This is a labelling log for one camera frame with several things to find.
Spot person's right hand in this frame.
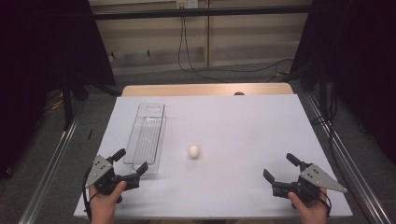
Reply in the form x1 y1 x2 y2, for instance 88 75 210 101
287 187 330 224

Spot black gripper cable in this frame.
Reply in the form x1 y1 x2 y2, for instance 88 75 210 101
81 167 95 220
317 189 332 218

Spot black curtain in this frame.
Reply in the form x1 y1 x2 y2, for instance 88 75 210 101
290 0 396 164
0 0 118 181

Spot white egg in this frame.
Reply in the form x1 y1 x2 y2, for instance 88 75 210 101
188 144 202 160

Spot black hanging cables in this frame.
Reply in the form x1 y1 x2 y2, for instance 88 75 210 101
177 16 294 84

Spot black horizontal metal bar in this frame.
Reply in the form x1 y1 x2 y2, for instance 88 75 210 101
92 5 313 21

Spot white table mat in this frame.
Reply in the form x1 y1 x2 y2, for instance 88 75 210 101
73 94 354 219

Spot black metal stand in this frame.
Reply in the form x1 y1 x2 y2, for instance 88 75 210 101
60 74 91 132

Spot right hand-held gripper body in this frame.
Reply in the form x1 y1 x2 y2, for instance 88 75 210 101
271 161 348 203

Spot clear plastic storage container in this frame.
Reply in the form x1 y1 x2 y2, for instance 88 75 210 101
122 103 167 175

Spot aluminium floor rail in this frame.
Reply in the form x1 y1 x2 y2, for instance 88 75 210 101
18 101 83 224
304 92 392 224

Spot person's left hand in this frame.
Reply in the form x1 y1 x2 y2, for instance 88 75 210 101
89 180 128 224

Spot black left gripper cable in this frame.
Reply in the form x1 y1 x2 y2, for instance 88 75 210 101
81 167 95 220

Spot wooden table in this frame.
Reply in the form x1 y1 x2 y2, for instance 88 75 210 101
120 81 295 98

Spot white wall socket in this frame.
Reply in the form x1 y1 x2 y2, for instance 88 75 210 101
175 0 200 9

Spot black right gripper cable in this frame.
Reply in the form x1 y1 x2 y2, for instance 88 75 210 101
317 189 332 218

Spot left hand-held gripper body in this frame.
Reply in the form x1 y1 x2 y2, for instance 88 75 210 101
85 154 141 197

